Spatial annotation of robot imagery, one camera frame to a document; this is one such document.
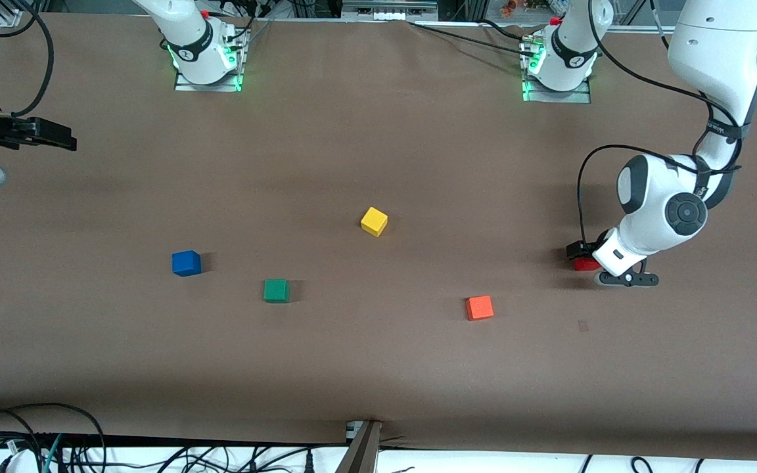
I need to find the orange wooden block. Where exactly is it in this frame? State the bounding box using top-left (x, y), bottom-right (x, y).
top-left (465, 295), bottom-right (495, 321)

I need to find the blue wooden block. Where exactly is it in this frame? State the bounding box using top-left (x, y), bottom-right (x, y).
top-left (172, 250), bottom-right (202, 277)

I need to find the yellow wooden block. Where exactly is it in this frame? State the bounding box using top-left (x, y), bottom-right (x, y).
top-left (360, 206), bottom-right (389, 238)

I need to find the grey metal strut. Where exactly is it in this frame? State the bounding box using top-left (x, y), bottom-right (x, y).
top-left (336, 420), bottom-right (383, 473)

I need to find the grey power strip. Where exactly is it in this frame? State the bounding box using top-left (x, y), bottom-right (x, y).
top-left (342, 0), bottom-right (439, 20)

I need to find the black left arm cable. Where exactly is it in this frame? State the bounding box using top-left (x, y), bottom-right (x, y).
top-left (577, 0), bottom-right (745, 245)

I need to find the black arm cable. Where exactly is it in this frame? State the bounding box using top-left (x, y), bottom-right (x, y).
top-left (577, 0), bottom-right (745, 245)
top-left (0, 0), bottom-right (56, 119)

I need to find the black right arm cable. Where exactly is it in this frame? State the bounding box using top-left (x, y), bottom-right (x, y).
top-left (0, 0), bottom-right (56, 119)

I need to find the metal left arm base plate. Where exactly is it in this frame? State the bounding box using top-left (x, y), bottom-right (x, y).
top-left (521, 39), bottom-right (593, 104)

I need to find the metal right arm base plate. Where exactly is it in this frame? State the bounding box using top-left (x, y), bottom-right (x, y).
top-left (173, 26), bottom-right (249, 93)

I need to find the short black base cable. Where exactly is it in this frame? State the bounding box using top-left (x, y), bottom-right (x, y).
top-left (480, 18), bottom-right (538, 41)

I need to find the long black base cable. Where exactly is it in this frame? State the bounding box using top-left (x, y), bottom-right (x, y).
top-left (410, 22), bottom-right (532, 56)

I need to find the black looped floor cable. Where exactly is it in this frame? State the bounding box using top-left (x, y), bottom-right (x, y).
top-left (0, 402), bottom-right (107, 473)

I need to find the teal cable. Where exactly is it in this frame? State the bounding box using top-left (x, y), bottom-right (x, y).
top-left (41, 434), bottom-right (62, 473)

